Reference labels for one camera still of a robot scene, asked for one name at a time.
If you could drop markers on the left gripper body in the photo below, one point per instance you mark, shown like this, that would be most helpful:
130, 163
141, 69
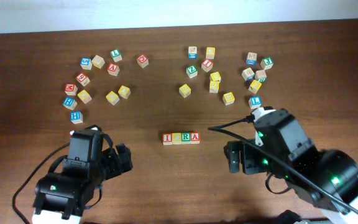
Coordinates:
111, 166

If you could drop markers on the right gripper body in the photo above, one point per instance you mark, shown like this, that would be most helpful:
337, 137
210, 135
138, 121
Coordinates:
255, 162

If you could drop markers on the red i block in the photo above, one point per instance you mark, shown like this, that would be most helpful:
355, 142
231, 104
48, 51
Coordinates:
167, 139
207, 65

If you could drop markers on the red a block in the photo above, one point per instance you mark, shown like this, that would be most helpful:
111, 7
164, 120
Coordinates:
113, 69
195, 137

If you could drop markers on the yellow C block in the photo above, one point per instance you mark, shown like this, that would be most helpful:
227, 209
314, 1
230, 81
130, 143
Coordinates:
176, 138

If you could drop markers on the green R block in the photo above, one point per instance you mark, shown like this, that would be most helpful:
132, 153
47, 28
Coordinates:
185, 138

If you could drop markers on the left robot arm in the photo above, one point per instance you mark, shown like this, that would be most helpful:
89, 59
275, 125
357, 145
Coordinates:
63, 194

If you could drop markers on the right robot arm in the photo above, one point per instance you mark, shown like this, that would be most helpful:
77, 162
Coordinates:
327, 179

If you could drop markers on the blue L block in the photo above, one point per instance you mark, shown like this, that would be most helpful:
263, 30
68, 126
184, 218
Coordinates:
255, 102

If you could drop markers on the blue H block lower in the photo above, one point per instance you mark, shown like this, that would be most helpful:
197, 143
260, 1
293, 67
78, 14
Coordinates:
76, 117

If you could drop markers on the blue h block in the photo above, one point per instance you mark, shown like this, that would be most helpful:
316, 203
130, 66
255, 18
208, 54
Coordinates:
76, 117
69, 103

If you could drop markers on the yellow block left lower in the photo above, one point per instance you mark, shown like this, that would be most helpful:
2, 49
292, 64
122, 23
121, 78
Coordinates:
112, 98

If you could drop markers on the yellow block left upper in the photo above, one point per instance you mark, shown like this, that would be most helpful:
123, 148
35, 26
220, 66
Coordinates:
124, 91

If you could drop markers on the yellow block far left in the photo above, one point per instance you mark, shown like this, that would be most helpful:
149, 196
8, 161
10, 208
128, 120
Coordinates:
84, 96

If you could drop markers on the blue H block upper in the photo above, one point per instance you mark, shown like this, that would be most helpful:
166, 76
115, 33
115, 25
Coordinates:
69, 103

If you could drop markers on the green sided wooden block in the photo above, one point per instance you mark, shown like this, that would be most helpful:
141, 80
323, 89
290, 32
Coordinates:
260, 75

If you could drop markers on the yellow block centre lower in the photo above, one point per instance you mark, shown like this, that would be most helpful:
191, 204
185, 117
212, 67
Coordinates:
214, 87

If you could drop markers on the blue sided wooden block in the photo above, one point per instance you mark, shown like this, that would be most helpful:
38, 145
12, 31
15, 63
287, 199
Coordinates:
248, 74

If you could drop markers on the red M block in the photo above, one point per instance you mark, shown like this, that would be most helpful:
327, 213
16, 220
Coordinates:
71, 89

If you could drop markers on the yellow block centre upper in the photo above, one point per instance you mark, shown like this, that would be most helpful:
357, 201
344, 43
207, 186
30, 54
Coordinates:
215, 77

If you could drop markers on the red 6 block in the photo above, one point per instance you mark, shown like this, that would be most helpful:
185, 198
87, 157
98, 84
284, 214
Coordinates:
83, 79

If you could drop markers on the green J block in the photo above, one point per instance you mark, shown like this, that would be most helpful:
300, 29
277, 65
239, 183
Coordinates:
266, 63

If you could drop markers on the yellow block centre left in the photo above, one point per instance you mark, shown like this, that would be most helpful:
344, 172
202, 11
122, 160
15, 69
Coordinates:
185, 90

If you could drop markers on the blue picture block right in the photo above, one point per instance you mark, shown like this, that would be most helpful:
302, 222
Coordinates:
251, 58

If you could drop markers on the blue picture block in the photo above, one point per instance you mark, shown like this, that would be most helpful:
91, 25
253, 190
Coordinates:
251, 58
192, 52

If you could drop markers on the blue 5 block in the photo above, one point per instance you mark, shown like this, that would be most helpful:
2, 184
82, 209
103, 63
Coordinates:
86, 63

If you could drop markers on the plain wooden block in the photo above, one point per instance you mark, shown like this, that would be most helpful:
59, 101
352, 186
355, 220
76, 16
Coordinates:
98, 61

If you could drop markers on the red Q block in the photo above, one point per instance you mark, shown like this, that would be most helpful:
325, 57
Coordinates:
142, 61

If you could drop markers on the green Z block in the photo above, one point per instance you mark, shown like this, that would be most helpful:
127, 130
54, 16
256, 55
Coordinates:
191, 71

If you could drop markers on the green L block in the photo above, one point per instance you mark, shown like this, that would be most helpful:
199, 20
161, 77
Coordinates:
116, 55

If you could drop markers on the yellow block top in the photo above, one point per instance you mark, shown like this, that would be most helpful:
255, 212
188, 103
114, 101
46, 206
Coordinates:
210, 52

